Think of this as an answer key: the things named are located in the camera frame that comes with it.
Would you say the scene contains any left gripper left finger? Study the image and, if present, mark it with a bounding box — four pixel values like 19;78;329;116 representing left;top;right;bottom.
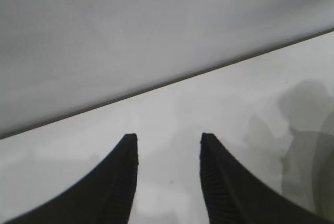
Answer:
5;133;139;224

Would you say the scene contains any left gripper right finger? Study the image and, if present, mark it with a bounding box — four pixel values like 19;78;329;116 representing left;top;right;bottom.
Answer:
199;132;334;224

